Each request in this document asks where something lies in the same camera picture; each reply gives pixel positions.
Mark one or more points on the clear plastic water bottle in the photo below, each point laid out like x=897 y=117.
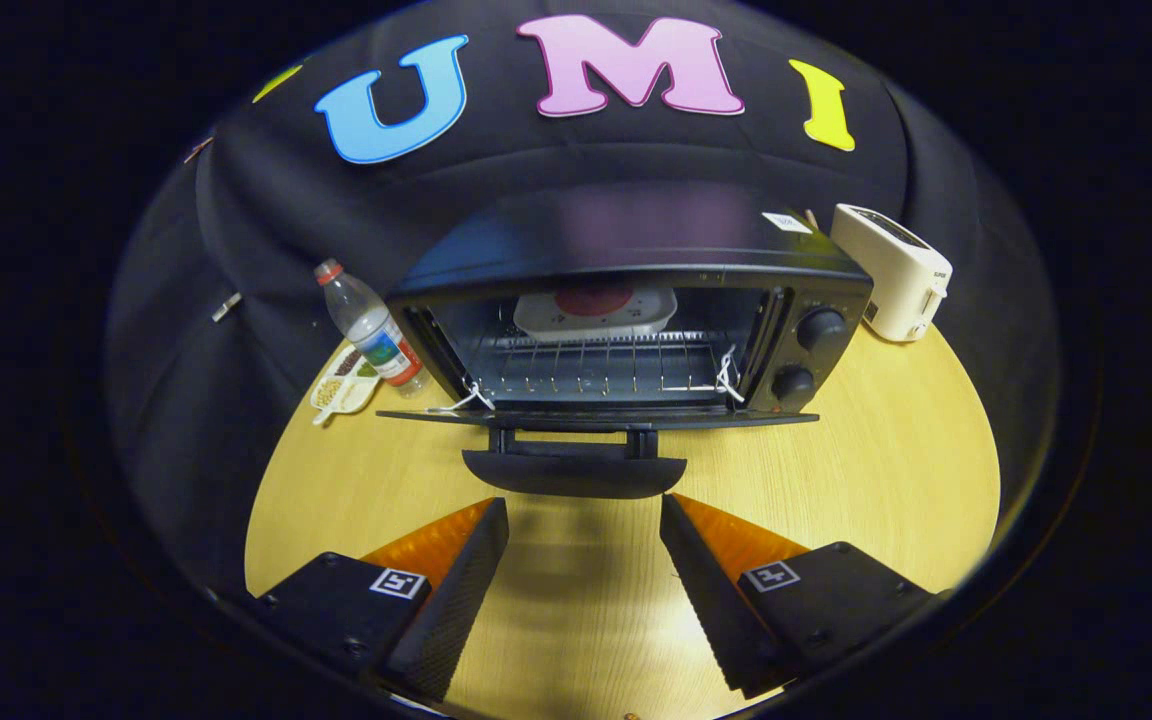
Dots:
x=376 y=335

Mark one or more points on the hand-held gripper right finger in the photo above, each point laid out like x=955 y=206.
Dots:
x=716 y=600

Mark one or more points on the divided snack tray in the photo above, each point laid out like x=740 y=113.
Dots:
x=341 y=390

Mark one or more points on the black toaster oven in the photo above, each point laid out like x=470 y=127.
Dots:
x=626 y=240

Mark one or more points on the white square plate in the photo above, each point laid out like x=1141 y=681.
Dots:
x=646 y=310

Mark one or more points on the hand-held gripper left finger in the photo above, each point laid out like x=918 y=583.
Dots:
x=451 y=600

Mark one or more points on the silver clip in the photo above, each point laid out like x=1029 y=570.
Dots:
x=226 y=306

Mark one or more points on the black backdrop cloth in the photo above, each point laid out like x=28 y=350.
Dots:
x=556 y=160

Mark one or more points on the wooden stick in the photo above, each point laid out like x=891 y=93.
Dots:
x=812 y=220

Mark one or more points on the white bread toaster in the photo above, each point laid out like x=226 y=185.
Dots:
x=891 y=270

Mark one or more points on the red clip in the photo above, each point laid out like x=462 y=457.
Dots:
x=198 y=150

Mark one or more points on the pink round food slice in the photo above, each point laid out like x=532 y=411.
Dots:
x=593 y=300

